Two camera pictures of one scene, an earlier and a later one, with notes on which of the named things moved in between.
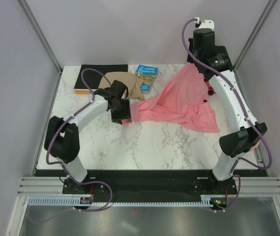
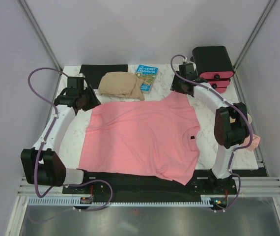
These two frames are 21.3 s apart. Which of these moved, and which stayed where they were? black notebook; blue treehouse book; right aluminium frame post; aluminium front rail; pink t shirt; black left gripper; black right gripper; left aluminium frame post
Moved: black left gripper; pink t shirt; black right gripper
Stayed: blue treehouse book; right aluminium frame post; aluminium front rail; black notebook; left aluminium frame post
